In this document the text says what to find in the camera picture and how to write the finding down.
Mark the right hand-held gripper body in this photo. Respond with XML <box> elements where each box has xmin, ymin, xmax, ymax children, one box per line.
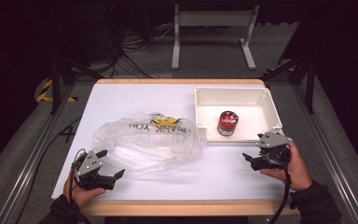
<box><xmin>250</xmin><ymin>131</ymin><xmax>293</xmax><ymax>172</ymax></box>

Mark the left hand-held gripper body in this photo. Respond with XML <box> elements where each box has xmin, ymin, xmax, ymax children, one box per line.
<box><xmin>74</xmin><ymin>150</ymin><xmax>117</xmax><ymax>191</ymax></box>

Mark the white plastic bin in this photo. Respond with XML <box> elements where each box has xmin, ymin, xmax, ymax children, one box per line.
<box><xmin>194</xmin><ymin>86</ymin><xmax>284</xmax><ymax>145</ymax></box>

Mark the clear plastic bag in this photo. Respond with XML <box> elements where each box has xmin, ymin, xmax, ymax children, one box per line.
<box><xmin>91</xmin><ymin>111</ymin><xmax>207</xmax><ymax>173</ymax></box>

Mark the red can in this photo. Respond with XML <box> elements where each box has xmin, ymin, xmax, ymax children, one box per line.
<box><xmin>216</xmin><ymin>109</ymin><xmax>240</xmax><ymax>137</ymax></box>

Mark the person's left hand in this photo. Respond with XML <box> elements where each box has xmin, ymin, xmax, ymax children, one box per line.
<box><xmin>62</xmin><ymin>175</ymin><xmax>107</xmax><ymax>209</ymax></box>

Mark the person's right hand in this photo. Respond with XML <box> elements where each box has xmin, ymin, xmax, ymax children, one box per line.
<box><xmin>259</xmin><ymin>142</ymin><xmax>313</xmax><ymax>192</ymax></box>

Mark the white table mat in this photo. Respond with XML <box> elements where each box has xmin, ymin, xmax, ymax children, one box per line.
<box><xmin>50</xmin><ymin>83</ymin><xmax>312</xmax><ymax>201</ymax></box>

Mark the black metal stand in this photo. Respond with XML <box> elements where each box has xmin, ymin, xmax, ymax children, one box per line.
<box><xmin>48</xmin><ymin>55</ymin><xmax>104</xmax><ymax>115</ymax></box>
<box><xmin>260</xmin><ymin>55</ymin><xmax>317</xmax><ymax>115</ymax></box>

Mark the yellow black floor tape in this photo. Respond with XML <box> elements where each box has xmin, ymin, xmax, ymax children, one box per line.
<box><xmin>263</xmin><ymin>67</ymin><xmax>295</xmax><ymax>76</ymax></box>
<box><xmin>35</xmin><ymin>78</ymin><xmax>78</xmax><ymax>104</ymax></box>

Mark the yellow can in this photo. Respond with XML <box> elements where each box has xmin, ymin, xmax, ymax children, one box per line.
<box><xmin>150</xmin><ymin>117</ymin><xmax>182</xmax><ymax>126</ymax></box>

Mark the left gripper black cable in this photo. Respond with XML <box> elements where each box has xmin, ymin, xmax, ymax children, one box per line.
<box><xmin>68</xmin><ymin>147</ymin><xmax>89</xmax><ymax>208</ymax></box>

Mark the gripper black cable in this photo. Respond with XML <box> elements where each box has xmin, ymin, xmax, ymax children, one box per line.
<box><xmin>68</xmin><ymin>147</ymin><xmax>89</xmax><ymax>208</ymax></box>
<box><xmin>268</xmin><ymin>154</ymin><xmax>294</xmax><ymax>224</ymax></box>

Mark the long black floor cable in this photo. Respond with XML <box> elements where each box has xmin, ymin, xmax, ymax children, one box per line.
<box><xmin>13</xmin><ymin>116</ymin><xmax>83</xmax><ymax>224</ymax></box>

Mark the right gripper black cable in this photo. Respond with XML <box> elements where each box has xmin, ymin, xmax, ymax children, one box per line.
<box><xmin>268</xmin><ymin>154</ymin><xmax>294</xmax><ymax>224</ymax></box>

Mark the aluminium floor rail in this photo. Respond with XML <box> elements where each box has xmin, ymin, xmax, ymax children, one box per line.
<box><xmin>0</xmin><ymin>83</ymin><xmax>76</xmax><ymax>224</ymax></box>
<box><xmin>293</xmin><ymin>84</ymin><xmax>358</xmax><ymax>224</ymax></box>

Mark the tangle of black floor cables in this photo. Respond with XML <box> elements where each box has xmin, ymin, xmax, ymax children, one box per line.
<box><xmin>105</xmin><ymin>22</ymin><xmax>176</xmax><ymax>78</ymax></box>

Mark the white metal frame stand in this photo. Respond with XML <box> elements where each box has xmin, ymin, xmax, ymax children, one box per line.
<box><xmin>171</xmin><ymin>4</ymin><xmax>260</xmax><ymax>71</ymax></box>

